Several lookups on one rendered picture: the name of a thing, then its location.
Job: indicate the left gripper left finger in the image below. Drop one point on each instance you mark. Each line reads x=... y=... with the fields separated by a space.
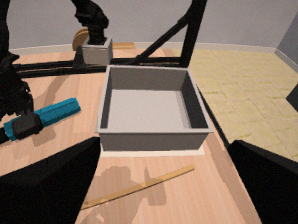
x=52 y=190

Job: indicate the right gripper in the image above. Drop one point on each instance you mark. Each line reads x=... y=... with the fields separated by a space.
x=20 y=104

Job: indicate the thin wooden stick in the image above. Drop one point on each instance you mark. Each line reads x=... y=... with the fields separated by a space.
x=136 y=188

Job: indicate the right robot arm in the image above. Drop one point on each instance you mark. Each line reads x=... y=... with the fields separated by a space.
x=87 y=12

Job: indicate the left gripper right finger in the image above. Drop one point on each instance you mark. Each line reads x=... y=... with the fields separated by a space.
x=271 y=181

